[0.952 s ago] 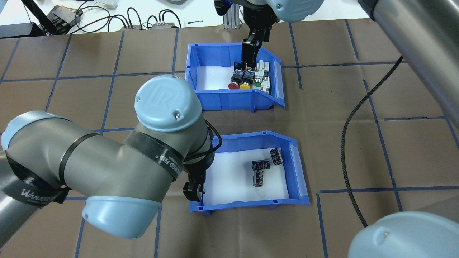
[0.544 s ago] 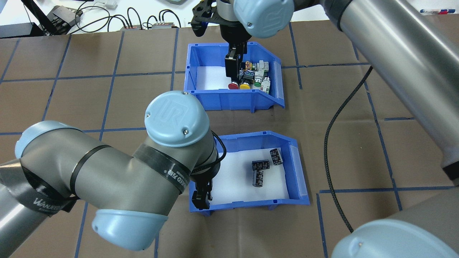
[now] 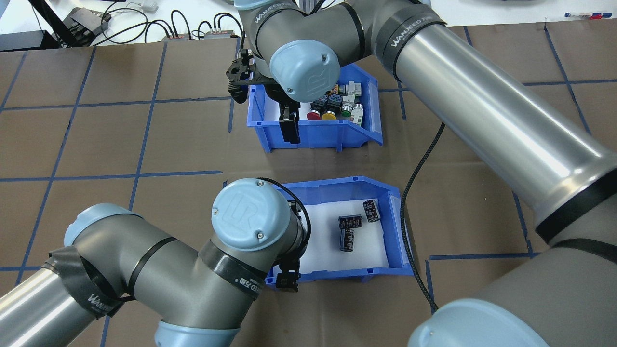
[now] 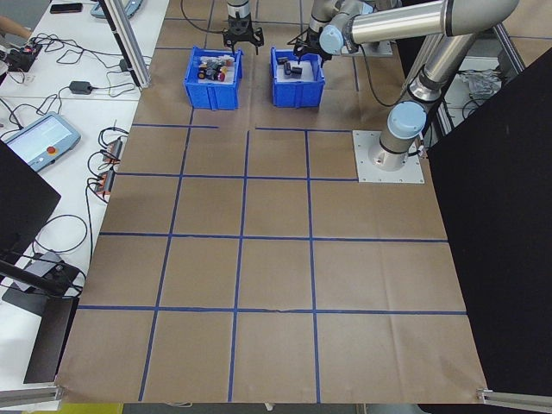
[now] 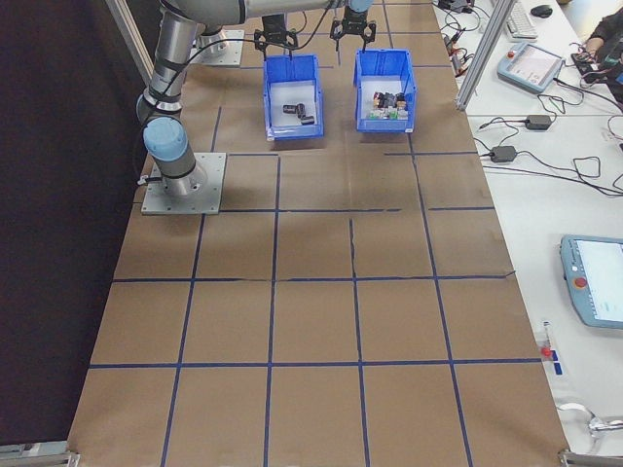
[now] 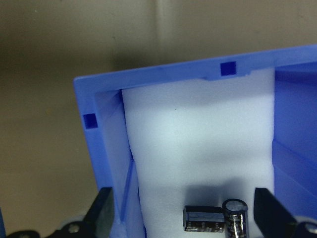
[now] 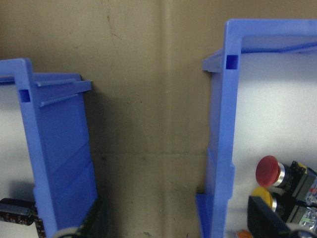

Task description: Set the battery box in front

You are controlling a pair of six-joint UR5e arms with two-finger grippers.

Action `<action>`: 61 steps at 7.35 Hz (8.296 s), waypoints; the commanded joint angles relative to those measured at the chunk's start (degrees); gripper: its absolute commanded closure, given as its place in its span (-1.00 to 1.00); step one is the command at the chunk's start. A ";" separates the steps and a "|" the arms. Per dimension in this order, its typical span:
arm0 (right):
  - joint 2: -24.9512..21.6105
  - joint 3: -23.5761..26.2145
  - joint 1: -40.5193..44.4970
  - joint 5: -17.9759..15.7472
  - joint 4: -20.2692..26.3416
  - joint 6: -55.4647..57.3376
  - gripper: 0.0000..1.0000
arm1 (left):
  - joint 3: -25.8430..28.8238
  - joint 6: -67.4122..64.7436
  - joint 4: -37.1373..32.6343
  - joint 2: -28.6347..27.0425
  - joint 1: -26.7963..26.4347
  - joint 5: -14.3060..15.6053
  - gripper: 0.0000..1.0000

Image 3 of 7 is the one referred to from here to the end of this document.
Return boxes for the aluminium profile post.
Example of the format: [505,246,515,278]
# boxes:
[295,0,333,14]

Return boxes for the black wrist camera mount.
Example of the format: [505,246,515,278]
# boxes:
[226,47,265,105]

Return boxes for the blue plastic capacitor bin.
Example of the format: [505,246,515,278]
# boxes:
[264,176,415,291]

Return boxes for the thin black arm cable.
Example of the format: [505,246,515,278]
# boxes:
[257,177,312,258]

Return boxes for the black diagonal bar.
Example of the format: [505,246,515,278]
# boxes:
[28,0,66,47]

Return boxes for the yellow push button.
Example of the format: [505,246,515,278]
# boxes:
[322,94,340,121]

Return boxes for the black parts in bin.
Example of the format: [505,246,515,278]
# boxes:
[294,200,391,270]

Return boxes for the red push button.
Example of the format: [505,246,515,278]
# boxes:
[307,95,324,121]

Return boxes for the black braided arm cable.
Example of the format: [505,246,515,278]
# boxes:
[399,122,446,314]

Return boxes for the blue plastic button bin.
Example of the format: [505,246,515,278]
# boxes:
[246,63,384,153]

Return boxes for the black flat block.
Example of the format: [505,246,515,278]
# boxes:
[0,30,49,52]

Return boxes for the dark grey box device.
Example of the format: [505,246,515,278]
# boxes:
[62,7,112,47]

